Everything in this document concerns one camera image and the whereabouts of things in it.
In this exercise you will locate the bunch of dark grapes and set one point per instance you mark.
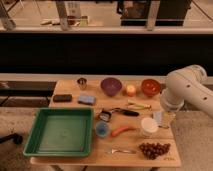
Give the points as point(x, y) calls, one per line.
point(153, 150)

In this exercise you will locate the black rectangular block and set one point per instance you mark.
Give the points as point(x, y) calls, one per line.
point(62, 98)

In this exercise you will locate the green plastic tray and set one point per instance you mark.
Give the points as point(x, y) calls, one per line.
point(60, 132)

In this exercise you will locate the red bowl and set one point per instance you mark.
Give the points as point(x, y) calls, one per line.
point(150, 87)

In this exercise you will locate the white lidded jar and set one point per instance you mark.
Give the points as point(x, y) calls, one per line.
point(148, 126)

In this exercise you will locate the yellow green tongs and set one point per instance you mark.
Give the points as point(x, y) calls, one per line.
point(136, 105)

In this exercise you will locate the silver metal fork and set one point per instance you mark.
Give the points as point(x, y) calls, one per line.
point(112, 151)

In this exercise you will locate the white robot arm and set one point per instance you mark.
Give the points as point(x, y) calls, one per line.
point(186, 85)

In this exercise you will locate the blue sponge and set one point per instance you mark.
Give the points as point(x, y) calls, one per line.
point(86, 99)

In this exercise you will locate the small metal cup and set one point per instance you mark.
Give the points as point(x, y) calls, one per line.
point(82, 83)

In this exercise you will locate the wooden board table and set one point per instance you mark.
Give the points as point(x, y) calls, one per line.
point(129, 140)

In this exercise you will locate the light blue cloth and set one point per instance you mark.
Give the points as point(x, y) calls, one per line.
point(162, 119)

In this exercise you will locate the blue plastic cup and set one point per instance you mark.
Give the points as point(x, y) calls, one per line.
point(102, 129)

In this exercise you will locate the black handle object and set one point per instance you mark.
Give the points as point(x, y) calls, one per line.
point(16, 138)

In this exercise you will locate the purple bowl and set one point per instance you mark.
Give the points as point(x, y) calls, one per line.
point(111, 86)

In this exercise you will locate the orange carrot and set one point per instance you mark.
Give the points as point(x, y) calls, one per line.
point(120, 130)

